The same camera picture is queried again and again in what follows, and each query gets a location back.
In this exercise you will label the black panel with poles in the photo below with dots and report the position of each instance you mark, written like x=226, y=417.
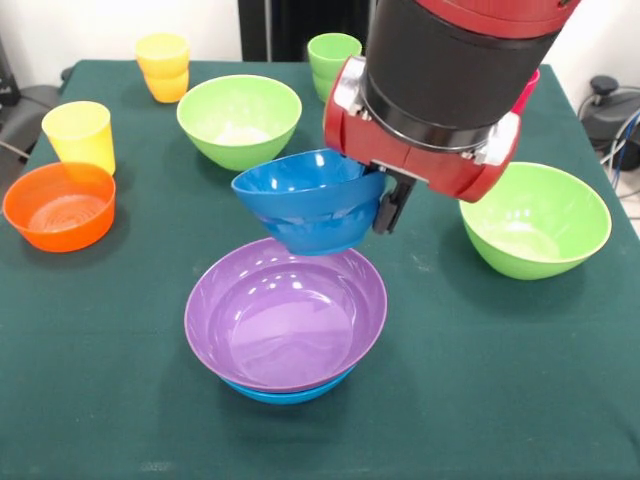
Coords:
x=300, y=30

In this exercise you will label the red cup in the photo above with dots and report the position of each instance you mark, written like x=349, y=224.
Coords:
x=527, y=92

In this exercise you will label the green bowl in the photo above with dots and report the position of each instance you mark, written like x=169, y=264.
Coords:
x=240, y=125
x=535, y=235

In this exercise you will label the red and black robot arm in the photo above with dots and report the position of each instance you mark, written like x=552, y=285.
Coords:
x=455, y=65

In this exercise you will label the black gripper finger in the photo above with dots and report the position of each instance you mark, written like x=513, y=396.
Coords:
x=390, y=210
x=371, y=170

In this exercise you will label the purple bowl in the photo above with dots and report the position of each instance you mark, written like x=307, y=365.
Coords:
x=280, y=320

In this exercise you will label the green cup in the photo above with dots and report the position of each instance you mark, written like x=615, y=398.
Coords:
x=325, y=70

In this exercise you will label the large light blue bowl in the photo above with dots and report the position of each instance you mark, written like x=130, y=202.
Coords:
x=285, y=396

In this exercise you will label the dark green table cloth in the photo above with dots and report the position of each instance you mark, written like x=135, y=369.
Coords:
x=450, y=375

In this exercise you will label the small dark blue bowl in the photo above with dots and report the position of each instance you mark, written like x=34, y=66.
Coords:
x=310, y=210

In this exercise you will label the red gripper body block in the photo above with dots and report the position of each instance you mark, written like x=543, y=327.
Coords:
x=425, y=160

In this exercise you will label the orange bowl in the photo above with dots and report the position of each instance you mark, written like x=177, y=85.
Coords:
x=65, y=215

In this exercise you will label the black equipment box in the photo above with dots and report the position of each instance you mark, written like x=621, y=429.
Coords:
x=7, y=75

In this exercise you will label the yellow orange cup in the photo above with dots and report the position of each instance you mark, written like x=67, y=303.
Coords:
x=162, y=75

